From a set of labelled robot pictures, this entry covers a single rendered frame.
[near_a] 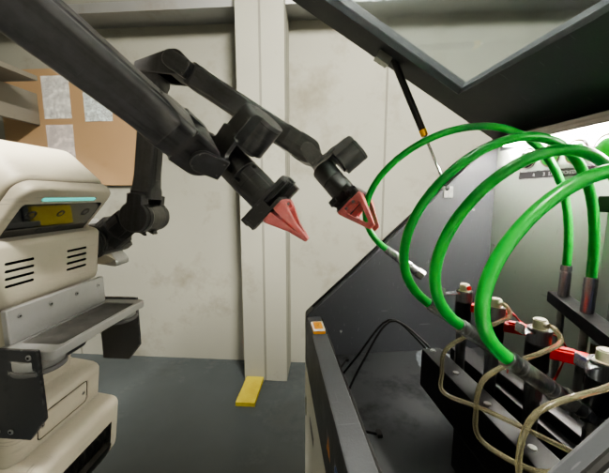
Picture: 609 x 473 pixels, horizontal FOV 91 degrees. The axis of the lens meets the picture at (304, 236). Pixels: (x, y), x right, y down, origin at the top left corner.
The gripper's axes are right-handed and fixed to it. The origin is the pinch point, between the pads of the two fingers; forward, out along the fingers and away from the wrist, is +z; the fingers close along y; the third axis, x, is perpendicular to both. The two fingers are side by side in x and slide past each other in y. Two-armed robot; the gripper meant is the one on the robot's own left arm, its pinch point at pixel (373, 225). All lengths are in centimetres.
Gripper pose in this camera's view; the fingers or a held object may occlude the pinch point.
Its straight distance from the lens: 67.3
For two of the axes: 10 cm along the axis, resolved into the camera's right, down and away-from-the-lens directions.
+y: 5.7, 1.1, 8.2
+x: -6.4, 6.8, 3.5
